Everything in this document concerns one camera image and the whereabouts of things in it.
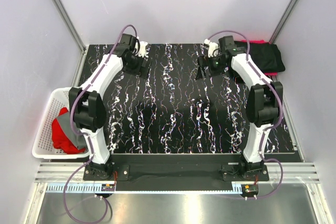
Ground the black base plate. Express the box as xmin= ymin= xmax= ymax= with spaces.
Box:
xmin=83 ymin=154 xmax=254 ymax=193

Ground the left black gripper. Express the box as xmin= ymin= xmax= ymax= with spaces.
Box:
xmin=121 ymin=51 xmax=152 ymax=80

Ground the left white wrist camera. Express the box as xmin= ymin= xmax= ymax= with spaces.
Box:
xmin=136 ymin=41 xmax=149 ymax=58

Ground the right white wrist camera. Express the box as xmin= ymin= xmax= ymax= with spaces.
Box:
xmin=204 ymin=39 xmax=219 ymax=58

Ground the grey t-shirt in basket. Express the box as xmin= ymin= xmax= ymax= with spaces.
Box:
xmin=56 ymin=112 xmax=87 ymax=150

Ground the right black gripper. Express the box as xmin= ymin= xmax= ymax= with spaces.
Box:
xmin=196 ymin=54 xmax=228 ymax=81

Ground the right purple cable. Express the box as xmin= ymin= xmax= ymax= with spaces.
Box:
xmin=207 ymin=29 xmax=284 ymax=200

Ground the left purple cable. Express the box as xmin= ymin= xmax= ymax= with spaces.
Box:
xmin=62 ymin=24 xmax=140 ymax=222

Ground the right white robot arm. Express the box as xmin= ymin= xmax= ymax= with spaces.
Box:
xmin=196 ymin=36 xmax=283 ymax=180

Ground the white plastic basket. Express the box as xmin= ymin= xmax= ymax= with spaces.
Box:
xmin=31 ymin=87 xmax=89 ymax=160

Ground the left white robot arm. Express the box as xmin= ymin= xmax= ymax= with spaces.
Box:
xmin=68 ymin=34 xmax=151 ymax=180

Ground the black t-shirt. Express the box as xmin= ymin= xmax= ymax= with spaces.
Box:
xmin=249 ymin=40 xmax=286 ymax=76

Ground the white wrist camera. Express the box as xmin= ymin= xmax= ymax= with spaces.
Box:
xmin=204 ymin=39 xmax=219 ymax=58
xmin=136 ymin=41 xmax=149 ymax=58

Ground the red t-shirt in basket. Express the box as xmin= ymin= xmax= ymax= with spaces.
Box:
xmin=51 ymin=107 xmax=86 ymax=154

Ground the purple cable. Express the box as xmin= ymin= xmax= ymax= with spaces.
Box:
xmin=62 ymin=24 xmax=140 ymax=222
xmin=207 ymin=29 xmax=284 ymax=200

